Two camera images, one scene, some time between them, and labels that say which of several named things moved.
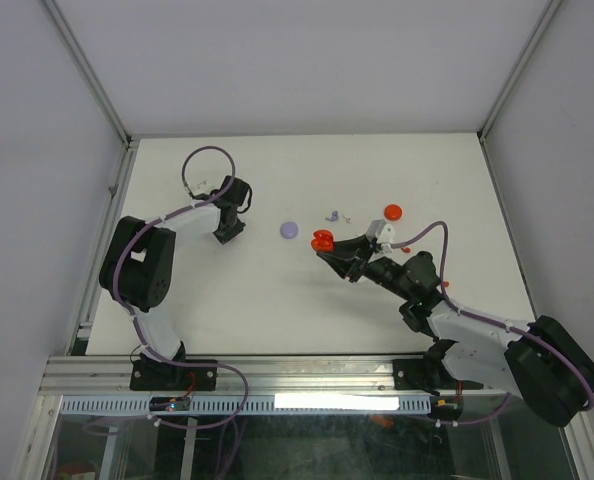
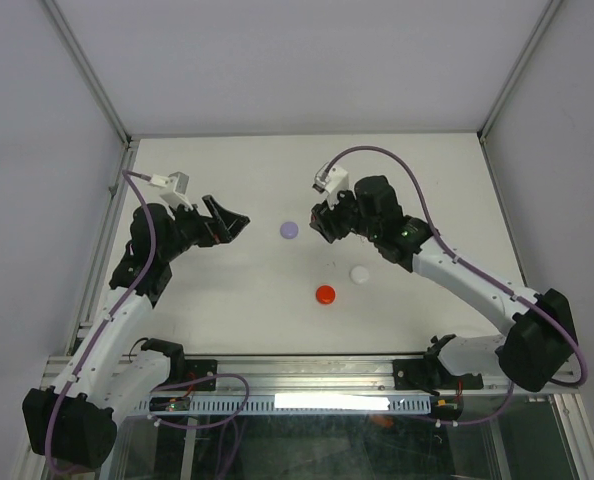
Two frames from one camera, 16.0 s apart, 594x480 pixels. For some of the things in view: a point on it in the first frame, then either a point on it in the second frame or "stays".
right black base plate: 428,374 stays
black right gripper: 341,248 to 325,218
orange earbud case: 323,241 to 325,294
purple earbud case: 289,230 stays
